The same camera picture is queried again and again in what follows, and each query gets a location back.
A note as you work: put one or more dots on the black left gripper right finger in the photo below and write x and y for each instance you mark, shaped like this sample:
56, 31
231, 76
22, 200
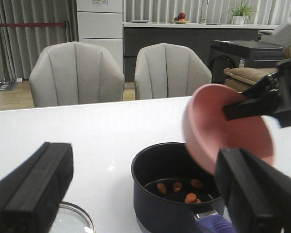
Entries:
257, 196

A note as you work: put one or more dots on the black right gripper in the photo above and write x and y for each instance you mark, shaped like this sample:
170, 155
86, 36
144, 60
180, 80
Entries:
271, 96

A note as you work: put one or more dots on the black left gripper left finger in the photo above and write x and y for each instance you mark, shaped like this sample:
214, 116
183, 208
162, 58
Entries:
31, 194

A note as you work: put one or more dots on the glass pot lid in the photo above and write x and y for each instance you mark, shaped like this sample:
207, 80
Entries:
72, 219

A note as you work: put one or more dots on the pink bowl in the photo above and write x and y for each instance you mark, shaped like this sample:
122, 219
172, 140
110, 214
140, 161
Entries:
206, 129

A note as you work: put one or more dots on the tan sofa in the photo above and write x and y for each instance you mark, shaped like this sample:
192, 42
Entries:
243, 78

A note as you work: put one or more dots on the black washing machine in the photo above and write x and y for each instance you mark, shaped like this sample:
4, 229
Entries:
240, 53

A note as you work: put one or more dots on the dark kitchen counter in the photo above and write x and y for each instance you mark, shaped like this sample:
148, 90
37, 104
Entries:
198, 37

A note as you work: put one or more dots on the dark blue saucepan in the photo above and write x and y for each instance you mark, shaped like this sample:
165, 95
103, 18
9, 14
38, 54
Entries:
168, 163

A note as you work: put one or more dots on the potted green plant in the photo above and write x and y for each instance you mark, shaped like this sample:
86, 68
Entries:
240, 11

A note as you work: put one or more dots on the right grey upholstered chair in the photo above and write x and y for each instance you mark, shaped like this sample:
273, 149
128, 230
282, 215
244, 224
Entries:
166, 70

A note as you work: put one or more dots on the grey upholstered chair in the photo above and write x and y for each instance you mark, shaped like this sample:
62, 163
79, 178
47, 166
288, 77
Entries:
166, 70
75, 73

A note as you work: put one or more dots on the fruit plate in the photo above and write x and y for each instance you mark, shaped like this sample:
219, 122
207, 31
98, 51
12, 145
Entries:
181, 19

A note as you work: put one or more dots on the dark floor mat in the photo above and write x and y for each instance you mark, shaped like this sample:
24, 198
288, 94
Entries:
8, 87

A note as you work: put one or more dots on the left grey upholstered chair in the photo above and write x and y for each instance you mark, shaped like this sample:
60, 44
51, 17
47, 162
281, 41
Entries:
75, 73

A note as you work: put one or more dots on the red barrier belt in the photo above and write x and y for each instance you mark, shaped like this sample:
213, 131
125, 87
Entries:
13, 25

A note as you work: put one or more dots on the white drawer cabinet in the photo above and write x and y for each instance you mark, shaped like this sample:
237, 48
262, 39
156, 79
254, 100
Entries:
100, 22

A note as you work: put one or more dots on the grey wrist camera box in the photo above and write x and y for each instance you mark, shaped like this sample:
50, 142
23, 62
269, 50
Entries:
282, 33

